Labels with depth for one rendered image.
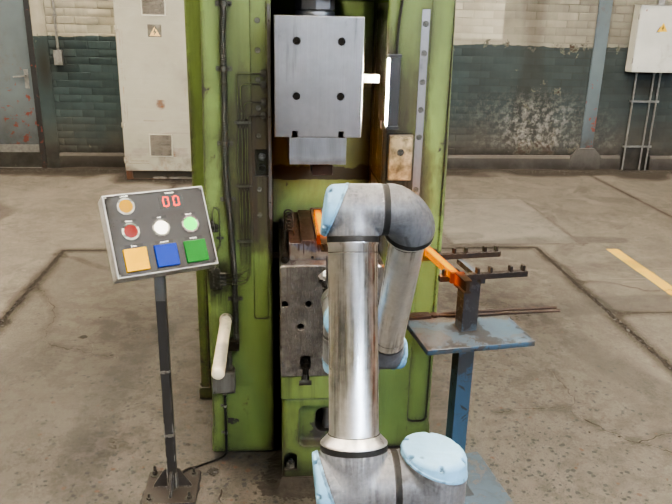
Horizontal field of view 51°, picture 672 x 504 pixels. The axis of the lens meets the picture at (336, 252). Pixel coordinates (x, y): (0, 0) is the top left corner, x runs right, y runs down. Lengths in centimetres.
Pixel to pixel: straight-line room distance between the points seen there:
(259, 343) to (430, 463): 142
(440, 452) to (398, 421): 148
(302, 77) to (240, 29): 29
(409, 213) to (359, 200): 11
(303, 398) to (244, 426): 39
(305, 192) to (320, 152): 55
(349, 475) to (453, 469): 22
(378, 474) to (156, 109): 659
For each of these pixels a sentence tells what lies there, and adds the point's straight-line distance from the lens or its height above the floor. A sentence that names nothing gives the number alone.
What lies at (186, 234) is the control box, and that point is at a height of 106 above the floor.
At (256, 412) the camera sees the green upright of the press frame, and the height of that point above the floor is 19.
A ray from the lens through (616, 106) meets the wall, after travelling 935.
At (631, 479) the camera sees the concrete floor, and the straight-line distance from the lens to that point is 323.
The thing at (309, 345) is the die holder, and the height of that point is 60.
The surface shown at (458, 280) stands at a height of 97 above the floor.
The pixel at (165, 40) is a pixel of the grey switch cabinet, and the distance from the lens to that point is 776.
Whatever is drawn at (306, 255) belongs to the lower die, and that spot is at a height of 93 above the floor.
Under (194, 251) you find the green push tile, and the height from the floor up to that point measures 101.
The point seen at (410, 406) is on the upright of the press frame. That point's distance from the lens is 306.
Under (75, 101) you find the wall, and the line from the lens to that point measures 867.
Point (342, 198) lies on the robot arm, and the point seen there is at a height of 140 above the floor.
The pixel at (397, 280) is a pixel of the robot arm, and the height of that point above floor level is 116.
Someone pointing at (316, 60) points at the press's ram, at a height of 162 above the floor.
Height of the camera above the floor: 177
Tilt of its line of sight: 19 degrees down
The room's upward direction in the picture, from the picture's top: 1 degrees clockwise
